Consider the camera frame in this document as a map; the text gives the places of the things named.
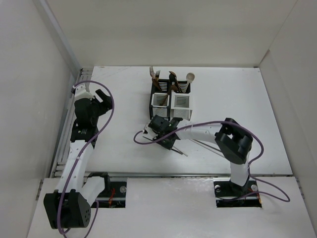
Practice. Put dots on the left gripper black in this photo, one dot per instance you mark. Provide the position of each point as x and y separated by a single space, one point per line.
103 106

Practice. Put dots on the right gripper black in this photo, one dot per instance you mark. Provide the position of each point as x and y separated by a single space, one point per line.
159 134

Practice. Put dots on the black chopstick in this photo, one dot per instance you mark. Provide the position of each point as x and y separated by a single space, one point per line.
210 148
172 149

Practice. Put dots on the black spoon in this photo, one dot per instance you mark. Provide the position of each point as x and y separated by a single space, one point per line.
171 79

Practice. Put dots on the copper fork long handle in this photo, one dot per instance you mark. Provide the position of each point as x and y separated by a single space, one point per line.
152 73

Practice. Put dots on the silver fork green handle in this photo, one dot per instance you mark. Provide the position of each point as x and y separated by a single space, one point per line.
157 74

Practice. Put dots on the dark brown fork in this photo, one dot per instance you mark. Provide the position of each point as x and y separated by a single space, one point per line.
155 83

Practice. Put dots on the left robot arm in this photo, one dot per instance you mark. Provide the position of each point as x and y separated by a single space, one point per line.
69 205

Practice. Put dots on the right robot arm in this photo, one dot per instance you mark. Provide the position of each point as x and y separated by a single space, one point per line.
234 143

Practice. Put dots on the black utensil container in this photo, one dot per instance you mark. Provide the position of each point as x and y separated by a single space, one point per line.
157 104

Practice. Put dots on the white utensil container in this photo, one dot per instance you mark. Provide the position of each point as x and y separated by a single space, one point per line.
181 103

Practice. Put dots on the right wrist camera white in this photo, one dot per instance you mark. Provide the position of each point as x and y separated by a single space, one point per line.
149 131

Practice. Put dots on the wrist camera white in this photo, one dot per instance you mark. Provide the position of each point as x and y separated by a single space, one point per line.
149 131
82 91

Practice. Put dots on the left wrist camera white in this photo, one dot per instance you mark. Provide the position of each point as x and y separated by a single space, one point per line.
82 91

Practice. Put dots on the aluminium rail front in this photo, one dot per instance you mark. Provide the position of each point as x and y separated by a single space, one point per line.
168 180

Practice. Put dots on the aluminium rail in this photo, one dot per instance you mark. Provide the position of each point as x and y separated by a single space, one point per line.
68 117
168 180

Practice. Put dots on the aluminium rail left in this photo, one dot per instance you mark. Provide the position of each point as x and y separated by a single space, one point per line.
68 117

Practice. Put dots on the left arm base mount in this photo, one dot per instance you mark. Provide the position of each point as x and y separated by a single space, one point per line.
114 193

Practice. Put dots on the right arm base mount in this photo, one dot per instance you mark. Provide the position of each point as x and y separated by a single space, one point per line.
230 195

